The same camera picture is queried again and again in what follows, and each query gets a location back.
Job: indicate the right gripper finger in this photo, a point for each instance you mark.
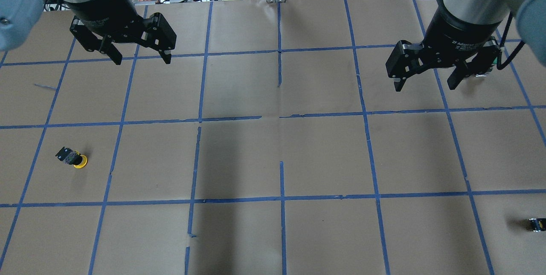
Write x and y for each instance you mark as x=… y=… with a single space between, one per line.
x=405 y=61
x=463 y=70

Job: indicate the black button at edge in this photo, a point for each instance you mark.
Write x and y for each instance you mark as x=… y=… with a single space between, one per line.
x=537 y=224

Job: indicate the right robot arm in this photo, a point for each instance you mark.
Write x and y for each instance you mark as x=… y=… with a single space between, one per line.
x=529 y=16

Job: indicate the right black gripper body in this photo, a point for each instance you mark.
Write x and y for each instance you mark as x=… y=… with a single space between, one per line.
x=457 y=28

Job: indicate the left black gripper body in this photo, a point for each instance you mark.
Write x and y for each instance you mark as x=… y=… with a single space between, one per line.
x=103 y=9

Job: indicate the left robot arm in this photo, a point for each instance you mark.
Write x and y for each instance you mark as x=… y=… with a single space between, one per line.
x=18 y=17

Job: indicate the brown paper table cover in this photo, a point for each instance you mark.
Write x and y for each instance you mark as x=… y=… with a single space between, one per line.
x=272 y=144

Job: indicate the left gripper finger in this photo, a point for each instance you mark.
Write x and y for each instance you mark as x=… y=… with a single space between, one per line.
x=159 y=36
x=90 y=42

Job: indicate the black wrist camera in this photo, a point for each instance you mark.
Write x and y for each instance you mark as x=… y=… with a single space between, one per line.
x=485 y=60

